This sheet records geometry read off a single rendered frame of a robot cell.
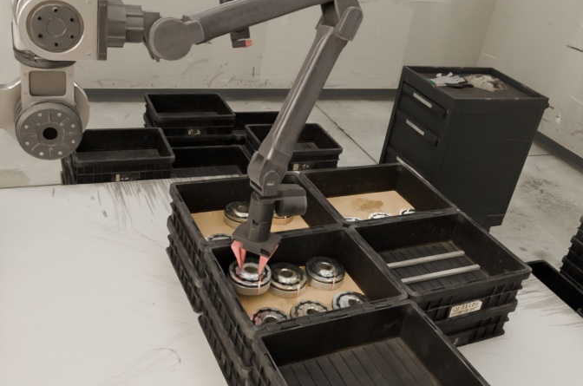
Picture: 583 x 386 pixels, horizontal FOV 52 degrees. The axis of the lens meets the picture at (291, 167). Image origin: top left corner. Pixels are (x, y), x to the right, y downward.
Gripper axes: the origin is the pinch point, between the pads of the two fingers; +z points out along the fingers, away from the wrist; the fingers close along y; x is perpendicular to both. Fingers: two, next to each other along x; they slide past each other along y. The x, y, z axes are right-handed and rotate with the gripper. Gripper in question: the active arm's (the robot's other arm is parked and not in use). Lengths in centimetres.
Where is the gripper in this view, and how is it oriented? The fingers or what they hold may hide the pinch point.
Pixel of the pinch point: (251, 266)
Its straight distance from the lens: 145.0
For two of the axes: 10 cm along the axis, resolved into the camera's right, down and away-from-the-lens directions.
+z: -1.7, 8.7, 4.5
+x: -3.3, 3.8, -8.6
